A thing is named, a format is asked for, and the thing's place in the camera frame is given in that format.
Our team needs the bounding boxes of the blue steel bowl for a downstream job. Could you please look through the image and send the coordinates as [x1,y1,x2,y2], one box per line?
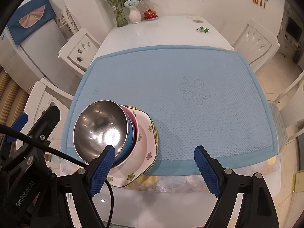
[113,118,135,167]

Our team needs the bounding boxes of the pink polka dot bowl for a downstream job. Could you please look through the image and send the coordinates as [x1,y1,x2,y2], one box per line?
[73,100,128,163]

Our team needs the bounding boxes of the small floral square plate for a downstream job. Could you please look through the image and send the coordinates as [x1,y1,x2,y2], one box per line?
[107,105,159,187]

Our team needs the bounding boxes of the red steel bowl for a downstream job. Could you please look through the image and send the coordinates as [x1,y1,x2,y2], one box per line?
[112,105,139,168]

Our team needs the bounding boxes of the large floral square plate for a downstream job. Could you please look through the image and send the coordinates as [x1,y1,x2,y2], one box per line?
[126,105,159,178]

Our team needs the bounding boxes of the white chair near left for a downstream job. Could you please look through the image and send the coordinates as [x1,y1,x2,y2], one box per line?
[21,78,73,150]

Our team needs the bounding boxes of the white chair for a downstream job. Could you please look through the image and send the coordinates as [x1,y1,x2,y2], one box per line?
[21,78,73,150]
[232,19,280,75]
[268,72,303,151]
[58,28,101,78]

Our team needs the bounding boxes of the white refrigerator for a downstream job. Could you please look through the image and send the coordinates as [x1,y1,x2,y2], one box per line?
[1,20,75,93]

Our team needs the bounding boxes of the white chair far left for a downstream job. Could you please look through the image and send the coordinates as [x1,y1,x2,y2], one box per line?
[58,28,101,78]

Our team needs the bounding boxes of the white chair near right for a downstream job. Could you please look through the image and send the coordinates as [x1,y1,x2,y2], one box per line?
[268,72,303,151]

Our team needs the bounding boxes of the blue fridge cover cloth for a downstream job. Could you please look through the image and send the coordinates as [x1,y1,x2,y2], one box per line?
[7,0,56,45]

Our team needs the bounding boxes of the blue quilted table mat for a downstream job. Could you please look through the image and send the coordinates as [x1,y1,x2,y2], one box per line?
[61,45,279,176]

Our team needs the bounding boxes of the red lidded tea cup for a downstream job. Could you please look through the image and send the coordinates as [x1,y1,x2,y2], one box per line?
[143,9,158,20]

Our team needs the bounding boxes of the white chair far right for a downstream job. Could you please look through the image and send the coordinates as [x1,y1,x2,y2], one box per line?
[232,19,280,75]

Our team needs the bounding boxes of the green white candy wrapper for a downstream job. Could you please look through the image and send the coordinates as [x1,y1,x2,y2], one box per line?
[196,26,209,33]

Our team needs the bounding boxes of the orange hanging wall ornaments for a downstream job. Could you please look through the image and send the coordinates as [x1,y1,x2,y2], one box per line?
[253,0,266,8]

